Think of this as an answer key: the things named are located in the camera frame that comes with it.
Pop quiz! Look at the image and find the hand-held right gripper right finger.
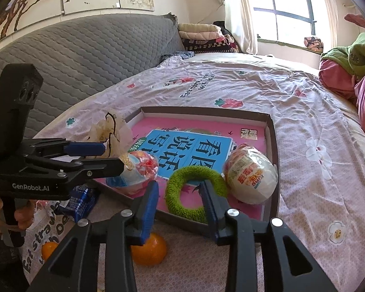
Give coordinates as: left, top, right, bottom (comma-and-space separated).
200, 180, 338, 292

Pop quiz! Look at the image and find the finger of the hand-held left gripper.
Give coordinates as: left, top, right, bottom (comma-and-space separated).
27, 157, 125, 186
21, 138, 106, 159

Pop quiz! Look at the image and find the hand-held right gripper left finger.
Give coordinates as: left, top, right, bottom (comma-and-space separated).
27, 181, 160, 292

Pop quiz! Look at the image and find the green fluffy scrunchie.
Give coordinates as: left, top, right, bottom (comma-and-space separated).
165, 168, 228, 223

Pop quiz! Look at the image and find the orange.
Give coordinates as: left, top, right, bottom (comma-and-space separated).
131, 233, 168, 266
41, 241, 60, 261

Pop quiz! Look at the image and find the small plastic-wrapped toy egg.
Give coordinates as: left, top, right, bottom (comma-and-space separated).
106, 151, 159, 193

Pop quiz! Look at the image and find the beige plastic bag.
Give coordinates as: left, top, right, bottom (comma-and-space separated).
88, 112, 134, 159

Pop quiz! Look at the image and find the blue snack packet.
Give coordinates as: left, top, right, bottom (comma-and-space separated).
53, 185, 99, 223

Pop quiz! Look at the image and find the large plastic-wrapped toy egg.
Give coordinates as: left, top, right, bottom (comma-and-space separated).
223, 144, 278, 205

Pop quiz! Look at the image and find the grey cardboard box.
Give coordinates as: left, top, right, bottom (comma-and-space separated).
96, 106, 282, 237

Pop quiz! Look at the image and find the person's left hand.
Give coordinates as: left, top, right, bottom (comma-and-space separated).
0, 185, 35, 236

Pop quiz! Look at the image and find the pink picture book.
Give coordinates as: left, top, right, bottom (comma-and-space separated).
105, 116, 266, 219

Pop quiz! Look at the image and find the grey quilted headboard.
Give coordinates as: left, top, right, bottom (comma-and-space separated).
0, 14, 186, 146

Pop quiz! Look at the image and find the dark blue patterned cloth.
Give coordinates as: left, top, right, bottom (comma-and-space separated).
161, 51, 195, 64

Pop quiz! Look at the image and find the strawberry printed bed sheet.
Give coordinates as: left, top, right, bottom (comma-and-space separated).
18, 52, 365, 292

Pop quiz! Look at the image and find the dark patterned folded blanket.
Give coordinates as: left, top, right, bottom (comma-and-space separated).
182, 38, 238, 54

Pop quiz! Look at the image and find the pink folded blanket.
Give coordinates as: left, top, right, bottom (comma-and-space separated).
179, 32, 232, 42

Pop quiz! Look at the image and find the cream folded blanket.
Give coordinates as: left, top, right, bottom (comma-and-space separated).
178, 23, 221, 35

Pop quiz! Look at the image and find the folded floral cloth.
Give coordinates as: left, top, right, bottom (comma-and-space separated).
303, 36, 324, 52

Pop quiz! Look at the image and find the white curtain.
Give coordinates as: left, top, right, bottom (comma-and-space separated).
220, 0, 259, 55
316, 0, 338, 49

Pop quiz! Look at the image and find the green blanket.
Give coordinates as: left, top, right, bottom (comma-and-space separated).
320, 32, 365, 76

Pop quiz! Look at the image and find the window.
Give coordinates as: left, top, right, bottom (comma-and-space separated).
252, 0, 338, 45

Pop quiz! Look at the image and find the pink quilted cushion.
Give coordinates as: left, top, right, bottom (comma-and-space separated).
344, 13, 365, 37

